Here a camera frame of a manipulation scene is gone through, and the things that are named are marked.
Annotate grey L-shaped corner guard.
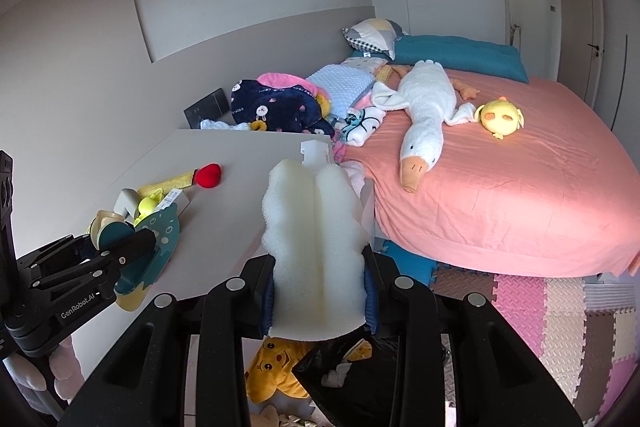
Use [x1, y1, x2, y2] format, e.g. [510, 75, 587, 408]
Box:
[113, 188, 141, 219]

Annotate white thermometer box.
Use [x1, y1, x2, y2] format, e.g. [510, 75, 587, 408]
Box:
[154, 188, 190, 216]

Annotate red heart toy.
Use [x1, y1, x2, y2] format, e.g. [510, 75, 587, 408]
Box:
[193, 164, 221, 188]

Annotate black trash bag bin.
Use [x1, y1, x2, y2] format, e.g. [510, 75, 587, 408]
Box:
[293, 327, 398, 426]

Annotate yellow green frog toy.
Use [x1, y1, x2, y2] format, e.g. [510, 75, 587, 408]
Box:
[134, 188, 164, 225]

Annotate yellow pikachu plush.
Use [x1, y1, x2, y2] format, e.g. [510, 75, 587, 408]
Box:
[245, 337, 314, 404]

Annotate colourful foam floor mats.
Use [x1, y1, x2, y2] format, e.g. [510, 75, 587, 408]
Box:
[376, 239, 639, 426]

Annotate white small cloth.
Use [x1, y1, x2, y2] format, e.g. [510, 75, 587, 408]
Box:
[200, 119, 250, 131]

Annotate pink bed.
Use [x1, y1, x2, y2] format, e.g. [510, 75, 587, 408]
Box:
[346, 72, 639, 277]

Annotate navy cartoon pajama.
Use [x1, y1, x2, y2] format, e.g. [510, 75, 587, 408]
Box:
[230, 79, 335, 138]

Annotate pink garment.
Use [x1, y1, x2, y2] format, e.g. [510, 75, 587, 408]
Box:
[256, 72, 329, 98]

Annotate pink fluffy cloth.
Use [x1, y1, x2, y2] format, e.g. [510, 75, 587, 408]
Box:
[341, 160, 366, 196]

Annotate white cartoon print cloth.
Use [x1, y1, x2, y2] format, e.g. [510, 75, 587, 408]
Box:
[341, 106, 386, 147]

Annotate light blue blanket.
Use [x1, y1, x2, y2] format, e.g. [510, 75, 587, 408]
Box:
[307, 64, 375, 119]

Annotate yellow chick plush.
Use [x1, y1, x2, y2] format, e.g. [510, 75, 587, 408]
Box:
[474, 96, 525, 140]

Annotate white goose plush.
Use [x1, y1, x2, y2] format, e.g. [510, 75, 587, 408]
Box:
[371, 60, 478, 193]

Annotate teal long pillow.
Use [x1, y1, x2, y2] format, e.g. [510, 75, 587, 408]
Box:
[392, 34, 531, 84]

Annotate checkered patchwork pillow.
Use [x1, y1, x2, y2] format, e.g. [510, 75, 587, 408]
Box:
[342, 18, 407, 60]

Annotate black wall socket panel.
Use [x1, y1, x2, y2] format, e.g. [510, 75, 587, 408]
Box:
[183, 88, 230, 129]

